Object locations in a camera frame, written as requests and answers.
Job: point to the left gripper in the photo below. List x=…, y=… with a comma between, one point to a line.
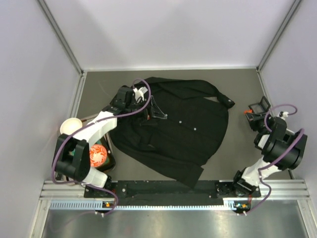
x=150, y=110

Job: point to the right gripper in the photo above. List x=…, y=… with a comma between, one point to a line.
x=255, y=115

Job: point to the orange maple leaf brooch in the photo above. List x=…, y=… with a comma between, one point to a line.
x=247, y=111

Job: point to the black button shirt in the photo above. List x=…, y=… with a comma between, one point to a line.
x=179, y=146

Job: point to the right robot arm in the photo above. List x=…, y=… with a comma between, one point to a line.
x=281, y=150

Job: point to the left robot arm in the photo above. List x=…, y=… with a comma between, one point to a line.
x=123, y=105

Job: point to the small black open box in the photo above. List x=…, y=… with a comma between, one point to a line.
x=261, y=107

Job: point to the black box green lining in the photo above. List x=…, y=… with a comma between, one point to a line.
x=110, y=160

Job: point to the orange white patterned ball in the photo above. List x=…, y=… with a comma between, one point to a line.
x=98, y=155

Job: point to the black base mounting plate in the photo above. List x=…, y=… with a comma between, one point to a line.
x=167, y=192

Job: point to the white paper cup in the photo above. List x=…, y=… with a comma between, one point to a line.
x=70, y=125

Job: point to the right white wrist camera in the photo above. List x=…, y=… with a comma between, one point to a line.
x=283, y=115

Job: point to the aluminium frame rail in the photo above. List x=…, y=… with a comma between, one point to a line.
x=280, y=190

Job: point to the white slotted cable duct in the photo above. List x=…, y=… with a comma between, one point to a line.
x=104, y=206

